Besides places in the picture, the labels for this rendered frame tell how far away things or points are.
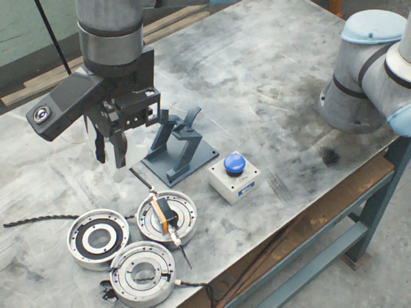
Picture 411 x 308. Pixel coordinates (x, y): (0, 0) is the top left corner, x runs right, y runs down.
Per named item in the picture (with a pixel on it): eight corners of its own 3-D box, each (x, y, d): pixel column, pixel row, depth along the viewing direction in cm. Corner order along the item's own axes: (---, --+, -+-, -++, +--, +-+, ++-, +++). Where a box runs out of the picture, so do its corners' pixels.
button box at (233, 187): (232, 206, 88) (232, 190, 84) (208, 183, 92) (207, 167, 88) (263, 184, 91) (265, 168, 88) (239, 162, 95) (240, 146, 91)
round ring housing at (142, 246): (105, 305, 76) (100, 294, 73) (125, 248, 83) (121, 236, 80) (168, 317, 75) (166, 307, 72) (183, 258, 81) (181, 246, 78)
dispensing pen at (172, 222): (199, 270, 77) (159, 195, 87) (199, 258, 73) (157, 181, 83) (187, 275, 76) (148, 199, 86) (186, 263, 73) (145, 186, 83)
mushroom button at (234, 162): (232, 189, 88) (233, 172, 84) (219, 175, 90) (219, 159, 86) (249, 178, 89) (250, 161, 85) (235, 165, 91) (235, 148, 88)
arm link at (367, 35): (373, 51, 102) (390, -5, 91) (408, 91, 93) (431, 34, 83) (322, 62, 100) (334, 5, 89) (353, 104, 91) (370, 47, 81)
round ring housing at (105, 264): (59, 256, 82) (53, 244, 79) (98, 212, 88) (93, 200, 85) (107, 285, 78) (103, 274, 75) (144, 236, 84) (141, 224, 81)
